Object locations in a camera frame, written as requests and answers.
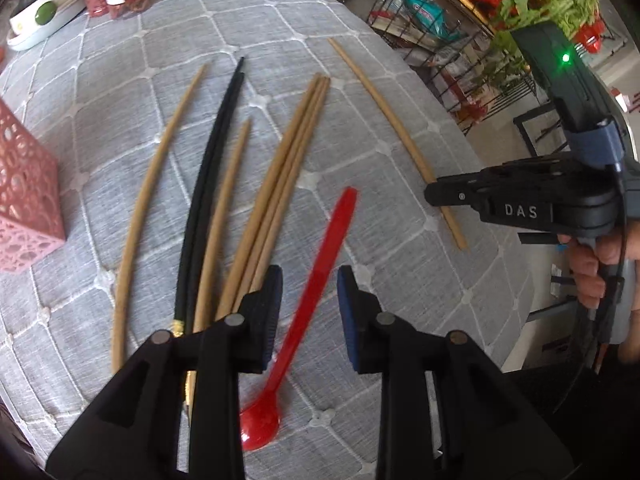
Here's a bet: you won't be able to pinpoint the grey quilted tablecloth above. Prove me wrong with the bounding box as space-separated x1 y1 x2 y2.
1 0 534 460

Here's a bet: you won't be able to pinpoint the white bowl green handle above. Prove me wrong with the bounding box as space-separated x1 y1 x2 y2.
6 0 86 52

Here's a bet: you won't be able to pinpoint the teal snack packet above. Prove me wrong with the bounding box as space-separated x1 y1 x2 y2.
400 0 463 42

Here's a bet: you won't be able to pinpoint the red plastic spoon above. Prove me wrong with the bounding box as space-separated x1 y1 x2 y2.
240 186 358 451

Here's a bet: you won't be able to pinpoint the person right hand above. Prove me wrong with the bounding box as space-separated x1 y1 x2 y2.
558 231 639 364

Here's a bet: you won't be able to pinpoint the lone wooden chopstick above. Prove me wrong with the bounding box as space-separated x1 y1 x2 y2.
328 38 469 250

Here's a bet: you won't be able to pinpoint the black chopstick pair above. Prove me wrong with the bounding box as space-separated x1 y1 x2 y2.
172 56 245 337

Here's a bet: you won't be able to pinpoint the wooden chopstick beside black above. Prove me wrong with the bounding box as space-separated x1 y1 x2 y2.
193 118 253 333

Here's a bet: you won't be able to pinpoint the pink perforated utensil basket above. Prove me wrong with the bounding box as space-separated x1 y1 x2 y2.
0 104 66 274

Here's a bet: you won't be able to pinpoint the wooden chopstick far left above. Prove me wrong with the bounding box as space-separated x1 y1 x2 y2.
111 63 207 374

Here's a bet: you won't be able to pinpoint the black wire rack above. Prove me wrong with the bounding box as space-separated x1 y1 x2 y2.
367 0 629 130

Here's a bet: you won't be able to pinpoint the wooden chopstick bundle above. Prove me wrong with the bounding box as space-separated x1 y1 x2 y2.
215 74 330 321

